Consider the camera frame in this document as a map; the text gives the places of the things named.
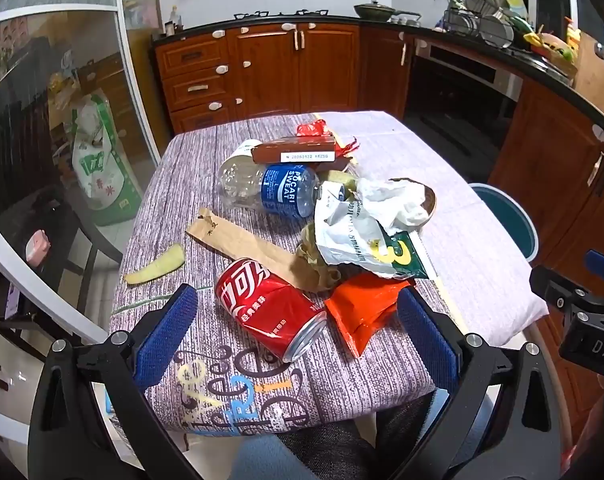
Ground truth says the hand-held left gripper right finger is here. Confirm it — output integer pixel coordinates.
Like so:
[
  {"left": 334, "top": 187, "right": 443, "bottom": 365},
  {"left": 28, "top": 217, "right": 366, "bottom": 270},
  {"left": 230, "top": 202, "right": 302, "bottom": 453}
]
[{"left": 376, "top": 287, "right": 563, "bottom": 480}]

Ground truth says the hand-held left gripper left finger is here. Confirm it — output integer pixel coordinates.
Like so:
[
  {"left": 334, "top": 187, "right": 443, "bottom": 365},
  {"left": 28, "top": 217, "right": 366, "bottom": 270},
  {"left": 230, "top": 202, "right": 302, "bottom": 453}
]
[{"left": 28, "top": 283, "right": 203, "bottom": 480}]

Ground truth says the orange plastic bag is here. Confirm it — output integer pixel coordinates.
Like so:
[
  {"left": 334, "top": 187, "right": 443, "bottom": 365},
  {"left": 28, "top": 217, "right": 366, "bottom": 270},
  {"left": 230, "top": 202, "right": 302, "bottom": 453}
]
[{"left": 324, "top": 272, "right": 417, "bottom": 359}]

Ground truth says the yellow fruit peel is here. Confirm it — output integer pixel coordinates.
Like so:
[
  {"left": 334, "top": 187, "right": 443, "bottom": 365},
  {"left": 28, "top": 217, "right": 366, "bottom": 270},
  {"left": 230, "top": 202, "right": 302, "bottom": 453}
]
[{"left": 124, "top": 243, "right": 186, "bottom": 286}]

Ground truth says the blue trash bin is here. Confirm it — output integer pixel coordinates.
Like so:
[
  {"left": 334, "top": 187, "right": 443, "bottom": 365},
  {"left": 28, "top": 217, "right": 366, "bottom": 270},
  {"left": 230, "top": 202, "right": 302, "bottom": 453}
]
[{"left": 468, "top": 182, "right": 539, "bottom": 263}]

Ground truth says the red cola can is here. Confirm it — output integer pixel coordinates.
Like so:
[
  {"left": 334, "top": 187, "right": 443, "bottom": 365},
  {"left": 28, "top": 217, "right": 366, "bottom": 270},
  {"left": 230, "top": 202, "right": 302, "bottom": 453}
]
[{"left": 214, "top": 256, "right": 329, "bottom": 363}]

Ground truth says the brown paper sleeve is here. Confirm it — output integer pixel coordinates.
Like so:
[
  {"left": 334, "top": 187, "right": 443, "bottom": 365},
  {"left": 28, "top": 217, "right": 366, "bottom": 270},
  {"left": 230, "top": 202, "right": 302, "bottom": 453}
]
[{"left": 185, "top": 208, "right": 313, "bottom": 291}]

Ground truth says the white green snack bag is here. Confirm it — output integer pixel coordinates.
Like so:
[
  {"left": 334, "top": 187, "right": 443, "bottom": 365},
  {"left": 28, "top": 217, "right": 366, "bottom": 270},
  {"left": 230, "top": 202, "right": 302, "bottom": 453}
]
[{"left": 314, "top": 192, "right": 439, "bottom": 281}]

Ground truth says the brown coconut shell bowl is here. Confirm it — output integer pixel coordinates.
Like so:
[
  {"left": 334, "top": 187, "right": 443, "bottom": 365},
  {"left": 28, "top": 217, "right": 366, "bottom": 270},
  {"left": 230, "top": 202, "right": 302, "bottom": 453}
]
[{"left": 389, "top": 177, "right": 439, "bottom": 231}]

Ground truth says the white plastic bag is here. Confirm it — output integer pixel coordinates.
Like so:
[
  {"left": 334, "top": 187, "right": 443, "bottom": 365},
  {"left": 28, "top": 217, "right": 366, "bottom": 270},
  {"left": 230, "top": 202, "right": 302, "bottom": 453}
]
[{"left": 354, "top": 177, "right": 430, "bottom": 233}]

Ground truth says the clear bottle with blue label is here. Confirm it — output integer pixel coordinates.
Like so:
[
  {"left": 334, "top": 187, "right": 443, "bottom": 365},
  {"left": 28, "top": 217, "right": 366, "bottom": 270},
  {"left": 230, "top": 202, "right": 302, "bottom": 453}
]
[{"left": 217, "top": 152, "right": 350, "bottom": 220}]

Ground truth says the white paper cup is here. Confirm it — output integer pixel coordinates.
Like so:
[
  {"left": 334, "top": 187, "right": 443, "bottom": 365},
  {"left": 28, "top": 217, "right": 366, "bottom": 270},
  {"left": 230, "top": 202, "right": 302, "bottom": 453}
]
[{"left": 230, "top": 138, "right": 263, "bottom": 161}]

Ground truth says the brown cardboard box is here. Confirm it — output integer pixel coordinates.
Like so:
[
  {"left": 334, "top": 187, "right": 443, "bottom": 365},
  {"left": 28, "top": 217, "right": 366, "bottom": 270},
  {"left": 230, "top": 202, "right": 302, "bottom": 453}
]
[{"left": 250, "top": 135, "right": 355, "bottom": 166}]

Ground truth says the red foil wrapper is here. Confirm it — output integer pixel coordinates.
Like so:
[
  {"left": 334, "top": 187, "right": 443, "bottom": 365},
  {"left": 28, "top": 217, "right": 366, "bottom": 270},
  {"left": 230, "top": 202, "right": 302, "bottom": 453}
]
[{"left": 296, "top": 119, "right": 361, "bottom": 158}]

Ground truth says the wooden cabinet with doors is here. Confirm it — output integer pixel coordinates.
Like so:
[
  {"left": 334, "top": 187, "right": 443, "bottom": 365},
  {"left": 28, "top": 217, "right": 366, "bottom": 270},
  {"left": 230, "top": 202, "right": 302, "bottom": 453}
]
[{"left": 486, "top": 77, "right": 604, "bottom": 426}]

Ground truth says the printed grey tablecloth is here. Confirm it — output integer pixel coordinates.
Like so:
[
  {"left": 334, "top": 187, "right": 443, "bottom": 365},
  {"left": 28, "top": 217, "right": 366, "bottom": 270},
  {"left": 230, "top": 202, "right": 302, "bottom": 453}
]
[{"left": 109, "top": 110, "right": 550, "bottom": 438}]

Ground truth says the dark checked cloth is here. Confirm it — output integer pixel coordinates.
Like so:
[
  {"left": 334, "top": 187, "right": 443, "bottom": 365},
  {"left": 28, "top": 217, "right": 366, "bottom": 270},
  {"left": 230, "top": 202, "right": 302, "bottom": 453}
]
[{"left": 277, "top": 390, "right": 443, "bottom": 480}]

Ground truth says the dark chair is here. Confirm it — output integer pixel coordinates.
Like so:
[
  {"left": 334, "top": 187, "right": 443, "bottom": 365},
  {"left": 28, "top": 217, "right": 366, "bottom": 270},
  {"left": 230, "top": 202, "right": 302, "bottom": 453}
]
[{"left": 0, "top": 180, "right": 125, "bottom": 341}]

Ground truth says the pink object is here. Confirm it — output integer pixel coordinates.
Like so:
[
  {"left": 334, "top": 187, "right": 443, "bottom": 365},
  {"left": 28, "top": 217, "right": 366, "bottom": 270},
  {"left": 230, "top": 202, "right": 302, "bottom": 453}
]
[{"left": 24, "top": 230, "right": 51, "bottom": 266}]

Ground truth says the light blue cloth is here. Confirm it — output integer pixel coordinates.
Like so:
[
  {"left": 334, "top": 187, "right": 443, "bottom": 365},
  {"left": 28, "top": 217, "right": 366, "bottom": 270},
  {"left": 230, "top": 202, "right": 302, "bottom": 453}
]
[{"left": 229, "top": 432, "right": 323, "bottom": 480}]

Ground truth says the black countertop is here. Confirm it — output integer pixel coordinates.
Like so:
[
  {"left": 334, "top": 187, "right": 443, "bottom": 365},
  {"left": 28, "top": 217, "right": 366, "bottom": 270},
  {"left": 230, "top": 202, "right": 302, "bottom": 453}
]
[{"left": 151, "top": 10, "right": 604, "bottom": 141}]

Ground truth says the green white rice sack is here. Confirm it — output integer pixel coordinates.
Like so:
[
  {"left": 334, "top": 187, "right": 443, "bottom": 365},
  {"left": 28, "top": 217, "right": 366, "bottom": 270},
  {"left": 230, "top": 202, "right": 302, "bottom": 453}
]
[{"left": 71, "top": 89, "right": 142, "bottom": 227}]

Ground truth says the wooden cutting board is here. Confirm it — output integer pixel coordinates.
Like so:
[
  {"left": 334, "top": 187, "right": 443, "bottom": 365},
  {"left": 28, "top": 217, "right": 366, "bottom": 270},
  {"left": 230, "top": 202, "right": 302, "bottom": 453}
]
[{"left": 574, "top": 30, "right": 604, "bottom": 121}]

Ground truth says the black built-in oven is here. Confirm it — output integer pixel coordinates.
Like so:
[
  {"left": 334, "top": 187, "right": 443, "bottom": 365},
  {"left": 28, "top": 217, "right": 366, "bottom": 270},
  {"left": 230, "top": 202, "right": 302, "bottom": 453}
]
[{"left": 404, "top": 40, "right": 525, "bottom": 181}]

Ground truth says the colourful plastic toy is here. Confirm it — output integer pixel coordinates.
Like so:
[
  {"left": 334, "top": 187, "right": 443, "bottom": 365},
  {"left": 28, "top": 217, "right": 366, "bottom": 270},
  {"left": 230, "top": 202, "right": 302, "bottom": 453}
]
[{"left": 522, "top": 17, "right": 582, "bottom": 68}]

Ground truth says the glass sliding door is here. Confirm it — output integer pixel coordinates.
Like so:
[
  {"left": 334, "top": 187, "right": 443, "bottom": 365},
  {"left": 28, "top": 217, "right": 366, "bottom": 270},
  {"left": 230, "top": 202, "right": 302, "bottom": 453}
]
[{"left": 0, "top": 0, "right": 163, "bottom": 346}]

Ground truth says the metal dish rack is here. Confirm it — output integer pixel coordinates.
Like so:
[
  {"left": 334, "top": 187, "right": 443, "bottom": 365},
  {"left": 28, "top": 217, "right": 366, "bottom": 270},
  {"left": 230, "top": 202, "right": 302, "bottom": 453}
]
[{"left": 444, "top": 0, "right": 525, "bottom": 51}]

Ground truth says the wooden cabinet with drawers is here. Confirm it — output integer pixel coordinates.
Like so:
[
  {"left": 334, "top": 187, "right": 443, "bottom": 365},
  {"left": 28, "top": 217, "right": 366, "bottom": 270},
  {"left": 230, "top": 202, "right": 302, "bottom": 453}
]
[{"left": 151, "top": 19, "right": 417, "bottom": 136}]

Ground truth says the small bottle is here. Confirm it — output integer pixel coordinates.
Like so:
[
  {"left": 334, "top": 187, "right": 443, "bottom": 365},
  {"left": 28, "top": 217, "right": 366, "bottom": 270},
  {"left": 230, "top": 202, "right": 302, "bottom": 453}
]
[{"left": 164, "top": 5, "right": 185, "bottom": 36}]

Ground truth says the dark frying pan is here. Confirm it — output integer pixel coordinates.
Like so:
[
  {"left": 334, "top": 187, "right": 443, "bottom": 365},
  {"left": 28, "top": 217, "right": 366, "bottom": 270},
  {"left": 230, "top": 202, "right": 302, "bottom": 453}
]
[{"left": 353, "top": 1, "right": 423, "bottom": 23}]

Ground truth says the gas stove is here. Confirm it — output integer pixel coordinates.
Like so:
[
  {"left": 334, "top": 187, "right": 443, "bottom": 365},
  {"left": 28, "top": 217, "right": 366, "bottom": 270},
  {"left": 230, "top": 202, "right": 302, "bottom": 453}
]
[{"left": 234, "top": 8, "right": 330, "bottom": 20}]

